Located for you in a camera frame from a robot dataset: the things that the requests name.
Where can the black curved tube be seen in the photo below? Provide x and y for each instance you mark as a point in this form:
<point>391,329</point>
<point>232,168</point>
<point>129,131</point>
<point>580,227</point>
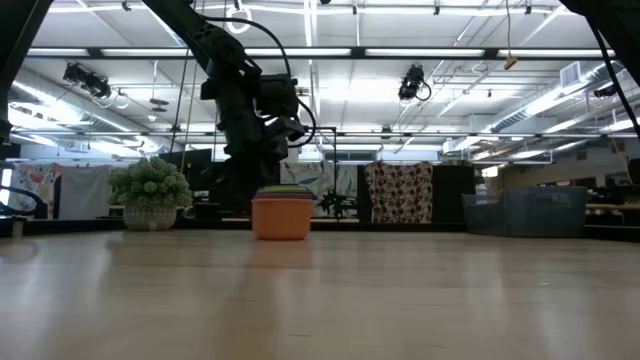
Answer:
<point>25,192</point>

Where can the black display screen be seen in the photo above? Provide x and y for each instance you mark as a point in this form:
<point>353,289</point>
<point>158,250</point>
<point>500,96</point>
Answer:
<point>192,165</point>

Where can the pale leaf-print hanging cloth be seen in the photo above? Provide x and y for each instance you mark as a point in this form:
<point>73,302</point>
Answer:
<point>320,177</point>

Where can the black ceiling-mounted device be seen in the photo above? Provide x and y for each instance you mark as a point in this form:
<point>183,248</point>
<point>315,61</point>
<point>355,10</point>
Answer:
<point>87,80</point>
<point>412,82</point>

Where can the grey hanging cloth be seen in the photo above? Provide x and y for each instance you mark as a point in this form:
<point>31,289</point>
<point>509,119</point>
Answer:
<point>85,192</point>

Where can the black aluminium table frame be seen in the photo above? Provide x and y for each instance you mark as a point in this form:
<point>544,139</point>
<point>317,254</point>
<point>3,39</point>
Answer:
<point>400,227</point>

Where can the black partition panel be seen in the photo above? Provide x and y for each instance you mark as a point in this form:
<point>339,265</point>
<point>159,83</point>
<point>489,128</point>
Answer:
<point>452,195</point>

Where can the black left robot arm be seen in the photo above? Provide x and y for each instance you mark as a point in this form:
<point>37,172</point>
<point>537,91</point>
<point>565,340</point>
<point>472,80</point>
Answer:
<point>215,45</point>

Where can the yellow hanging hook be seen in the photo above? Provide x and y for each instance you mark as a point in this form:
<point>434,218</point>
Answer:
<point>511,62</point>

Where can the brown patterned hanging cloth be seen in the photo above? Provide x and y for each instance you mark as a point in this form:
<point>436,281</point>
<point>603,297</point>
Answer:
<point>400,192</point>

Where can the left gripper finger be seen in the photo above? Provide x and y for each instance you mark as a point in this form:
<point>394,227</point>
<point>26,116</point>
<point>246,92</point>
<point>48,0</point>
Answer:
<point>245,177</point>

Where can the green potted artificial plant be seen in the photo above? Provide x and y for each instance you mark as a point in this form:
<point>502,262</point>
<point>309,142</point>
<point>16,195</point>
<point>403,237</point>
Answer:
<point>150,187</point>

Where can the grey plastic basket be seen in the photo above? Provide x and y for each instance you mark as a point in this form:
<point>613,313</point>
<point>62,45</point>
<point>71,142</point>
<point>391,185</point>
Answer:
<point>525,212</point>

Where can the colourful hanging cloth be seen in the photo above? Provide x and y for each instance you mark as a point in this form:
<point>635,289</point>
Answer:
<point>35,185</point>

